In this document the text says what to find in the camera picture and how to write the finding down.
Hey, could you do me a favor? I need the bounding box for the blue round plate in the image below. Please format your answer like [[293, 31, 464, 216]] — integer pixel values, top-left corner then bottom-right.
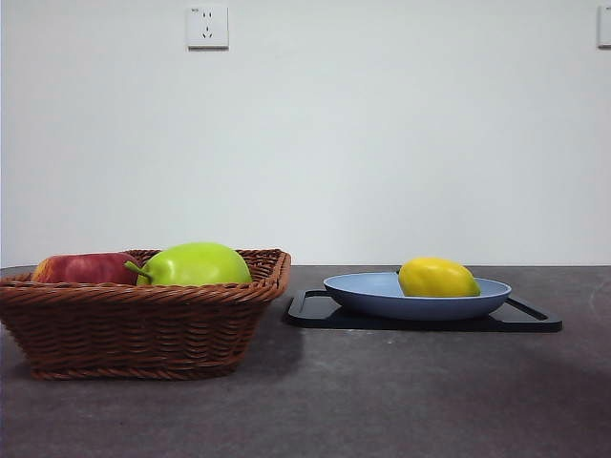
[[323, 272, 513, 322]]

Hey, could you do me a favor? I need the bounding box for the black flat tray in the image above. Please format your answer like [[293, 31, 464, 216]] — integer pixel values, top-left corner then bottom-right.
[[286, 289, 563, 334]]

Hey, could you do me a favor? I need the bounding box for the red apple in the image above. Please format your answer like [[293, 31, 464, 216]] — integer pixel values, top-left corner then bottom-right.
[[32, 252, 144, 286]]

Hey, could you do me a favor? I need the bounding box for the green apple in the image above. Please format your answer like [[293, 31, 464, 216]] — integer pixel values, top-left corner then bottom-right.
[[125, 241, 254, 288]]

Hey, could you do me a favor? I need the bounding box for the white wall socket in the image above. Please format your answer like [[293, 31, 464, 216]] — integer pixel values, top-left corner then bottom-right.
[[186, 4, 230, 52]]

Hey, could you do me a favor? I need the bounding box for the white wall switch plate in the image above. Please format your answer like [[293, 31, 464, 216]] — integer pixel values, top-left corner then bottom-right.
[[597, 5, 611, 49]]

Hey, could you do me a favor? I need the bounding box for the brown wicker basket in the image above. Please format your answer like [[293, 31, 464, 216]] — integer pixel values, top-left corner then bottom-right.
[[0, 248, 293, 382]]

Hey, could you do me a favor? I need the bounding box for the yellow lemon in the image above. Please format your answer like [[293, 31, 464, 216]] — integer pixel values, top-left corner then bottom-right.
[[398, 257, 482, 299]]

